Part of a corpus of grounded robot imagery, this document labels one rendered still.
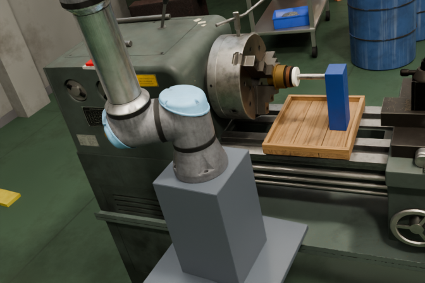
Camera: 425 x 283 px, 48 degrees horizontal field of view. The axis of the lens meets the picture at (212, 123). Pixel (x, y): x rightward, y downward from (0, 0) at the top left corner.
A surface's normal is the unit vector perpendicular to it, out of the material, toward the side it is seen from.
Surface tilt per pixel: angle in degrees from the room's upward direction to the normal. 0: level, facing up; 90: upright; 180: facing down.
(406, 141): 0
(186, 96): 7
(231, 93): 83
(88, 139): 90
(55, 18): 90
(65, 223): 0
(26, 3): 90
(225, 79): 67
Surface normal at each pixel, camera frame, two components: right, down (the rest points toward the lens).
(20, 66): 0.86, 0.09
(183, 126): -0.01, 0.51
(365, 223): -0.20, -0.84
